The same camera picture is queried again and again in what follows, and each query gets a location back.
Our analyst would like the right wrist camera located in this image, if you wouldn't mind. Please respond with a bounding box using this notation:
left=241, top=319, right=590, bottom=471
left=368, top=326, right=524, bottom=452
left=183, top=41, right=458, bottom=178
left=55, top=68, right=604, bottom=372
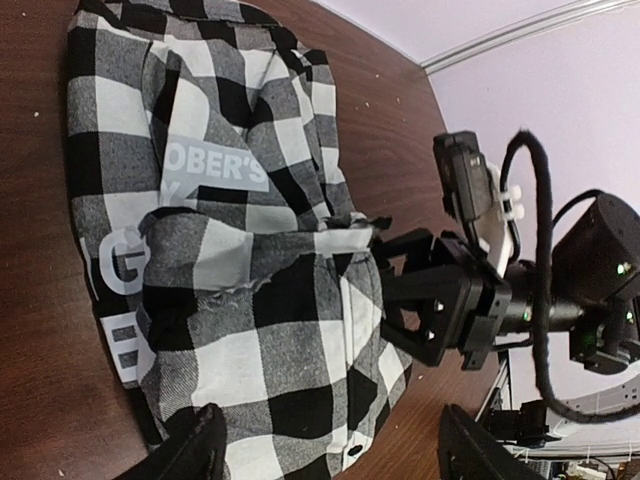
left=433, top=131, right=493, bottom=224

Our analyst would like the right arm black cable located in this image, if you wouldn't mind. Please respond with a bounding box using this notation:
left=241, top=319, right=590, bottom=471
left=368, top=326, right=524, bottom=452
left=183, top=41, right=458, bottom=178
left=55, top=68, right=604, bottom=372
left=497, top=128, right=640, bottom=426

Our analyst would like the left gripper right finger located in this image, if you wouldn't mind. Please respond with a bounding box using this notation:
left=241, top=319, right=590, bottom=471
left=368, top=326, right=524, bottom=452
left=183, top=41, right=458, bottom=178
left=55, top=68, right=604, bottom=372
left=438, top=404, right=543, bottom=480

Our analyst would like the black white plaid shirt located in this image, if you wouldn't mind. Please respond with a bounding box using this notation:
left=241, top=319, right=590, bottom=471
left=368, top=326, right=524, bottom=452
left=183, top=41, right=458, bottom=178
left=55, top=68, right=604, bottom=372
left=66, top=1, right=412, bottom=479

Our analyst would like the right aluminium post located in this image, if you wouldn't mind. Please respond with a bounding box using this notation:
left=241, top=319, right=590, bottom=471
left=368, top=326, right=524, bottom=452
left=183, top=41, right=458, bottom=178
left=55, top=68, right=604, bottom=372
left=420, top=0, right=637, bottom=75

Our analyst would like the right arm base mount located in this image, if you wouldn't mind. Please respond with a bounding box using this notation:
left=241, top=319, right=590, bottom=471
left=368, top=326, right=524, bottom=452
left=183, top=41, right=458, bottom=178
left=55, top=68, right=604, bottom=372
left=483, top=400, right=555, bottom=449

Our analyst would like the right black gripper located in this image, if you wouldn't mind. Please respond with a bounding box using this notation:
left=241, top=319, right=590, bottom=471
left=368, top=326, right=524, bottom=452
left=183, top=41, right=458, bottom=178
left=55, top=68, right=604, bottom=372
left=367, top=227, right=586, bottom=374

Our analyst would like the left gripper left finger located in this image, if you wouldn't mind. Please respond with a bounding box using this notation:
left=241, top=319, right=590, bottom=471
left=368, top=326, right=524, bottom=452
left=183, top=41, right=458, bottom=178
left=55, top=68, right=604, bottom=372
left=132, top=404, right=227, bottom=480

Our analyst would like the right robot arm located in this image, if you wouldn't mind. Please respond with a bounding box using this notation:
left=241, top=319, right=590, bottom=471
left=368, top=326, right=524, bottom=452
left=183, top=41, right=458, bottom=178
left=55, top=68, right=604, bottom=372
left=373, top=190, right=639, bottom=375

